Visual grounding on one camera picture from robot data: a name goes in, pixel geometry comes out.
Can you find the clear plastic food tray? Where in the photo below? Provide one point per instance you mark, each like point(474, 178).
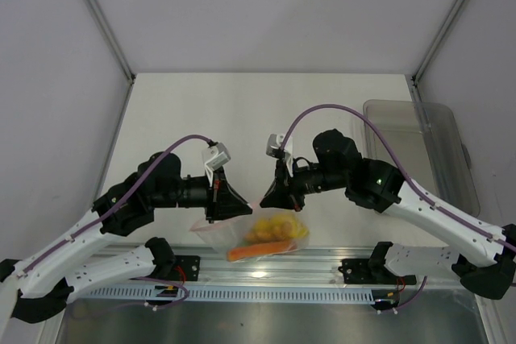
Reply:
point(425, 138)

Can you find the clear zip top bag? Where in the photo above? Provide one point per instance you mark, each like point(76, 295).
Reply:
point(225, 235)

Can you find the slotted cable duct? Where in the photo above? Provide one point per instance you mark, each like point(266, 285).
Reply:
point(201, 293)

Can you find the corner frame post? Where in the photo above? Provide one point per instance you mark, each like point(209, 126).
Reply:
point(108, 35)
point(445, 28)

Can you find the left corner frame post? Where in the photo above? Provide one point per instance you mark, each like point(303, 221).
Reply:
point(108, 35)

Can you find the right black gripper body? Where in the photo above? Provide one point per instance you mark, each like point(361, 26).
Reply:
point(310, 179)

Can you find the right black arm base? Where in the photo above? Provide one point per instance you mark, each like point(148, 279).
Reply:
point(363, 269)

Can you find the aluminium rail frame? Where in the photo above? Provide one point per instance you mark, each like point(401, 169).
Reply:
point(303, 268)

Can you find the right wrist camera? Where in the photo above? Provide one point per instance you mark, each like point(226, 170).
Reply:
point(281, 149)

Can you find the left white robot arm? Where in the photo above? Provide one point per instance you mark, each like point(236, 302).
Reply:
point(40, 287)

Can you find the orange toy food piece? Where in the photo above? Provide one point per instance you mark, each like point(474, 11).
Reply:
point(268, 230)

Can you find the yellow toy mango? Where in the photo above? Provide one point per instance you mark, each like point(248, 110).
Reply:
point(297, 229)

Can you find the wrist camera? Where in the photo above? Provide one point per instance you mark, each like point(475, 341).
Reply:
point(214, 157)
point(281, 149)

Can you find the right corner frame post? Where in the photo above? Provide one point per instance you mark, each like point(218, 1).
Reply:
point(445, 28)

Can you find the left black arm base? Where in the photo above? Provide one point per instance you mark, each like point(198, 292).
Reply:
point(177, 267)

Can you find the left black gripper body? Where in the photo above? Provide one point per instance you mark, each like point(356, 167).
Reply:
point(191, 193)

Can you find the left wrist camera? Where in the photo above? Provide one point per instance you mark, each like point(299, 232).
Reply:
point(214, 157)

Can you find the red toy meat slice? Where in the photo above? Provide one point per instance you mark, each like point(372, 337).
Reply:
point(260, 249)

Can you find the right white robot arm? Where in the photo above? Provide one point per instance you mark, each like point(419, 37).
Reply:
point(479, 255)

